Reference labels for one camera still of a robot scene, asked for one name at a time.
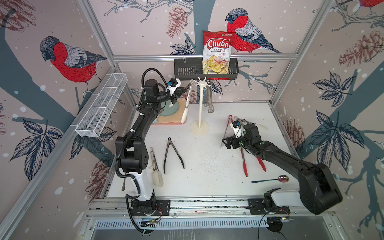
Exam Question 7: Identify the all steel slotted tongs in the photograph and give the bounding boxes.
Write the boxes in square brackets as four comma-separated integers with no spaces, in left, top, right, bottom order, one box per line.
[205,86,215,114]

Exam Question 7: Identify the black steel tongs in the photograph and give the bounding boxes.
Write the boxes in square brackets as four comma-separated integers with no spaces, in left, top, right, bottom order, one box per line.
[163,137,186,175]

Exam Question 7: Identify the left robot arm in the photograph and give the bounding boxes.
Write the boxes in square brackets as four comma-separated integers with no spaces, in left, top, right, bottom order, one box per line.
[115,68,187,213]

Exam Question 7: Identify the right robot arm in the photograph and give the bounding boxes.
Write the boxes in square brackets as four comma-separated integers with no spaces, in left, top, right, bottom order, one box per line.
[222,122,343,215]

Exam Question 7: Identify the red tipped steel tongs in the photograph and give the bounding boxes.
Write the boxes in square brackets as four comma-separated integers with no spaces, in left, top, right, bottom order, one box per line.
[240,146,267,177]

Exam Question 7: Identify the cream utensil rack stand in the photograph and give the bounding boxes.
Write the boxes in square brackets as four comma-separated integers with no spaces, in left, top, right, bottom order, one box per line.
[190,77,211,136]

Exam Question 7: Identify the light green plate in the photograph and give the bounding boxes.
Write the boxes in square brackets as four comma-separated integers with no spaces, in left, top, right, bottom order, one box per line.
[159,100,180,117]

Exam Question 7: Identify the orange cutting board mat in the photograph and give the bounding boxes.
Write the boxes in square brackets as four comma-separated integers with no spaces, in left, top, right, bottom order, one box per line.
[153,98,186,125]

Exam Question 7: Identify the Chuba cassava chips bag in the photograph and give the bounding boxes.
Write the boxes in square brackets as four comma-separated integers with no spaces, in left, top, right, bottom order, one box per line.
[202,31,233,75]

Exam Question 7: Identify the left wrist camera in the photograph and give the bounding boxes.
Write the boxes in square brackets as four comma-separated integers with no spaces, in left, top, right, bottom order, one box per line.
[166,78,182,96]

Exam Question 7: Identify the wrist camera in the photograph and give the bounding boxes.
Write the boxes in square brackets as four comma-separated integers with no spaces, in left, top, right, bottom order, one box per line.
[231,120,243,139]
[166,78,182,96]

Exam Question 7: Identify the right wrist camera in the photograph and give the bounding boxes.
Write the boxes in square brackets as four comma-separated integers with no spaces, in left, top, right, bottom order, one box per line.
[231,120,243,139]

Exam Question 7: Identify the dark wall basket shelf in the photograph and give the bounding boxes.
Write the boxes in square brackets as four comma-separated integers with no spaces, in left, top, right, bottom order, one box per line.
[174,59,239,81]

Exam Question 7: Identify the thin red handled tongs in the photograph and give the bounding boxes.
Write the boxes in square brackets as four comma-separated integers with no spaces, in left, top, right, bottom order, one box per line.
[222,115,233,139]

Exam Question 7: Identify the iridescent spoon dark handle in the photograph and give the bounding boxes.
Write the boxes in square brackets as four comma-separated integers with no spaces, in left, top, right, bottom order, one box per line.
[251,175,290,184]

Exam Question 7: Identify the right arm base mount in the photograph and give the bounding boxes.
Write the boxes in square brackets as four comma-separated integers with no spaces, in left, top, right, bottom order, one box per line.
[246,198,291,215]

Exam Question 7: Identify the white wire mesh shelf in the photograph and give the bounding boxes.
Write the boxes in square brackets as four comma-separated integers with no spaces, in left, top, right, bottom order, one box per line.
[75,73,128,138]

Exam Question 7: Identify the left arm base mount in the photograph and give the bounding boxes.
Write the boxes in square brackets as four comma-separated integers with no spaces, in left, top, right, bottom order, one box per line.
[129,200,171,217]

